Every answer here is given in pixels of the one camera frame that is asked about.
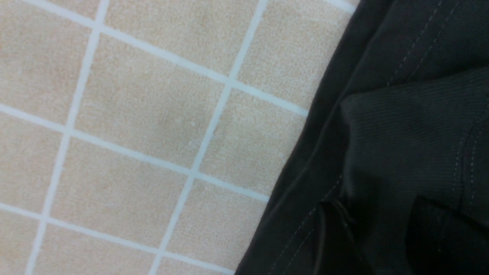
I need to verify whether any beige checkered tablecloth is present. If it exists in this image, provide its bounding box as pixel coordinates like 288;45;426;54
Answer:
0;0;359;275

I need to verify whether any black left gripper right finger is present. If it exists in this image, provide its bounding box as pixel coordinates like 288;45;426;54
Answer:
405;196;489;275

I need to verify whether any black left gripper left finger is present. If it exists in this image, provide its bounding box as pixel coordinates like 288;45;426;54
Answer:
313;199;374;275

